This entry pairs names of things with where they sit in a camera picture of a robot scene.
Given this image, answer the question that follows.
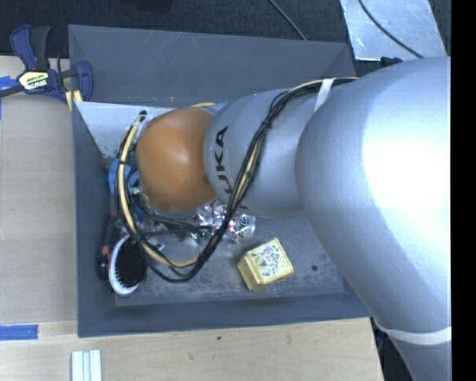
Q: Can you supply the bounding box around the yellow floral box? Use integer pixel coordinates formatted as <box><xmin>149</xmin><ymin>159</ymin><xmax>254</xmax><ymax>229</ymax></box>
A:
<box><xmin>236</xmin><ymin>237</ymin><xmax>295</xmax><ymax>293</ymax></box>

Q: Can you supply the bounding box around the grey metal bin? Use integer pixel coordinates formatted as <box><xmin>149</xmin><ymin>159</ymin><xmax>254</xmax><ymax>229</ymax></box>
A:
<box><xmin>67</xmin><ymin>24</ymin><xmax>372</xmax><ymax>339</ymax></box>

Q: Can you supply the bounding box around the pale wood flat board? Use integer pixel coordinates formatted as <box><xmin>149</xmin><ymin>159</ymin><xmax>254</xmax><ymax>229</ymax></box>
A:
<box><xmin>0</xmin><ymin>93</ymin><xmax>79</xmax><ymax>325</ymax></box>

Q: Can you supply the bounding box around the crumpled silver foil packet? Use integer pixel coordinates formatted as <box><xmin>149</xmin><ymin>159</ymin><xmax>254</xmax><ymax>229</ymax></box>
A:
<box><xmin>193</xmin><ymin>199</ymin><xmax>257</xmax><ymax>245</ymax></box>

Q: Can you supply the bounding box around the white brush with black bristles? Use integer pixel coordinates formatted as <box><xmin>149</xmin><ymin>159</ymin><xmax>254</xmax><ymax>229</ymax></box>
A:
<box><xmin>108</xmin><ymin>234</ymin><xmax>149</xmax><ymax>296</ymax></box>

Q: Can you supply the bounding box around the blue plastic object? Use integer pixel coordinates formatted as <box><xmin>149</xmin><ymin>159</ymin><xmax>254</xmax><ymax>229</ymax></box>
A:
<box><xmin>108</xmin><ymin>159</ymin><xmax>140</xmax><ymax>198</ymax></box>

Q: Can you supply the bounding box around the black and orange tool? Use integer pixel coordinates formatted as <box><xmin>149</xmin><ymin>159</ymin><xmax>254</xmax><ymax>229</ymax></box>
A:
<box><xmin>97</xmin><ymin>211</ymin><xmax>119</xmax><ymax>282</ymax></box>

